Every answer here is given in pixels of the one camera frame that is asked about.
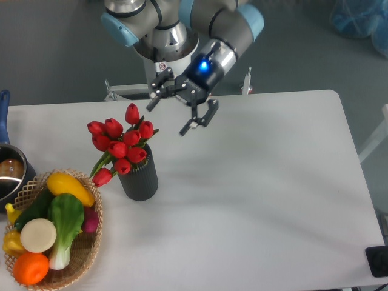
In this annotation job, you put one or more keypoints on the dark grey ribbed vase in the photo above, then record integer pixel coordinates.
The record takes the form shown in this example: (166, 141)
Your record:
(142, 183)

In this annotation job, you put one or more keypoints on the red tulip bouquet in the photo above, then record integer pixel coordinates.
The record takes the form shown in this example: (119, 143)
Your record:
(122, 150)

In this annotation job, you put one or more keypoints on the black device at edge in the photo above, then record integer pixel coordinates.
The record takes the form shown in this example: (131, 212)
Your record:
(377, 260)

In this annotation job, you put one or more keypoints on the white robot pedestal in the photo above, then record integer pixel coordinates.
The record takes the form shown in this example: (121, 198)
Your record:
(170, 46)

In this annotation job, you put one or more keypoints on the yellow bell pepper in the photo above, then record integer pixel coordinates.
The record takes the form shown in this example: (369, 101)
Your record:
(12, 244)

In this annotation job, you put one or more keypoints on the blue handled saucepan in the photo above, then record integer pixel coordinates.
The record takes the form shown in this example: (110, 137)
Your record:
(16, 171)

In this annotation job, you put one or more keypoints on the blue plastic bag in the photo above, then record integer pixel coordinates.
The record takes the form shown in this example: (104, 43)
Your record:
(362, 19)

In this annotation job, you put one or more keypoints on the yellow squash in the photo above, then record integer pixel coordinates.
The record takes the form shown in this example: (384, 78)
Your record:
(60, 183)

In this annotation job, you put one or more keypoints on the cream round radish slice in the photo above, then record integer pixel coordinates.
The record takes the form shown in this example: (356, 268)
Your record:
(38, 235)

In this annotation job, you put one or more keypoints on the woven wicker basket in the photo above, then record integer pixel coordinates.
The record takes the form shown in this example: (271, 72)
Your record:
(85, 246)

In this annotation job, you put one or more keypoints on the orange fruit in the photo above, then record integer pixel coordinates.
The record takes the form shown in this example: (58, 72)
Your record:
(30, 268)

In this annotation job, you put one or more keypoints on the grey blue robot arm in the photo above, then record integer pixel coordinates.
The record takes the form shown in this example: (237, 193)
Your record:
(237, 23)

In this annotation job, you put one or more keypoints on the dark green cucumber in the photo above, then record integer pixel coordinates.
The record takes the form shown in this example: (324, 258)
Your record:
(37, 209)

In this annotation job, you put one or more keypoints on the yellow banana tip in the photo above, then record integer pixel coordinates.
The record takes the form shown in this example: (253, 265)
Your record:
(12, 213)

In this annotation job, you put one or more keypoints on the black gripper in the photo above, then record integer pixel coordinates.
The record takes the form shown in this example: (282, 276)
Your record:
(202, 75)

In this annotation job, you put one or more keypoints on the purple red radish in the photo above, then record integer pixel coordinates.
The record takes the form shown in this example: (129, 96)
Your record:
(91, 220)

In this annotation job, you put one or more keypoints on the green bok choy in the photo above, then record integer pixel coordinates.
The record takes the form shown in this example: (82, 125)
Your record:
(66, 212)

